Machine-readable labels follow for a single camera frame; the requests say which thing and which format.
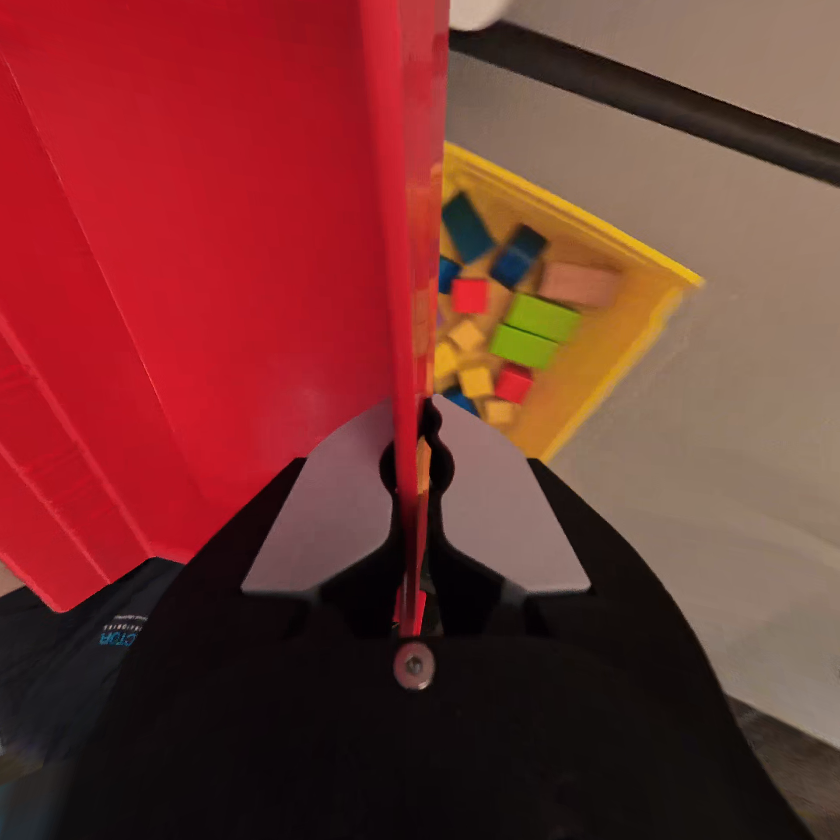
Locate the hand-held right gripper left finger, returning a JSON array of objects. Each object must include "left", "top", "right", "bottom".
[{"left": 241, "top": 399, "right": 403, "bottom": 593}]

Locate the natural wooden rectangular block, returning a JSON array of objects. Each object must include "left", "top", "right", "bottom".
[{"left": 538, "top": 262, "right": 623, "bottom": 309}]

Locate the instruction sheet stand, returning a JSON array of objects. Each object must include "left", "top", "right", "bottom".
[{"left": 449, "top": 0, "right": 509, "bottom": 32}]

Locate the red plastic bin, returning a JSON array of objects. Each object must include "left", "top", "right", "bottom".
[{"left": 0, "top": 0, "right": 452, "bottom": 639}]

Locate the red wooden cube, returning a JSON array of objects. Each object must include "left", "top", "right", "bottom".
[
  {"left": 495, "top": 364, "right": 534, "bottom": 404},
  {"left": 451, "top": 277, "right": 490, "bottom": 315}
]

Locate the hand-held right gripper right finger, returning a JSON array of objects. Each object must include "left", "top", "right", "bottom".
[{"left": 427, "top": 394, "right": 593, "bottom": 596}]

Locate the green rectangular wooden block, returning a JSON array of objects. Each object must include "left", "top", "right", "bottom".
[
  {"left": 504, "top": 293, "right": 581, "bottom": 343},
  {"left": 489, "top": 323, "right": 559, "bottom": 370}
]

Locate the yellow plastic bin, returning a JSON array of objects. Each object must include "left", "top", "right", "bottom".
[{"left": 433, "top": 141, "right": 706, "bottom": 463}]

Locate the blue wooden half cylinder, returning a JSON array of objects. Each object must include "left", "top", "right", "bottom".
[{"left": 489, "top": 224, "right": 549, "bottom": 290}]

